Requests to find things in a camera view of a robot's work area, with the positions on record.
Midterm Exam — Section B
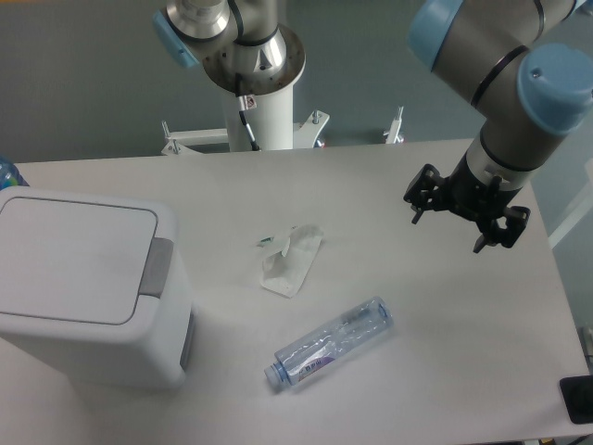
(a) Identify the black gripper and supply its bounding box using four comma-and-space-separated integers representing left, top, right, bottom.
403, 164, 531, 253

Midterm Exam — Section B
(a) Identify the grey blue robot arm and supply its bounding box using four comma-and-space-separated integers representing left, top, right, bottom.
404, 1, 592, 251

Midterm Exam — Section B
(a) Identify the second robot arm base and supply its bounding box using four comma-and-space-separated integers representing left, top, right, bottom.
152, 0, 306, 96

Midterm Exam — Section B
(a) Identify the white trash can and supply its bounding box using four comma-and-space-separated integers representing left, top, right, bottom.
1, 186, 196, 388

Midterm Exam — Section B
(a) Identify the clear plastic water bottle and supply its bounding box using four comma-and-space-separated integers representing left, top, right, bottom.
264, 297, 393, 391

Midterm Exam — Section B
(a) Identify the black device at right edge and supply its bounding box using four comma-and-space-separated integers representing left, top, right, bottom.
560, 375, 592, 425

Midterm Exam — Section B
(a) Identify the blue bottle at left edge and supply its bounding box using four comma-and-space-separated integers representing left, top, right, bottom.
0, 157, 29, 190

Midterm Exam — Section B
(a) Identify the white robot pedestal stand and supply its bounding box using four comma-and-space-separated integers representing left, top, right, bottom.
159, 27, 409, 157

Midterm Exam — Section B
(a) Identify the black cable on pedestal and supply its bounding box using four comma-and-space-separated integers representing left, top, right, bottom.
234, 73, 261, 152

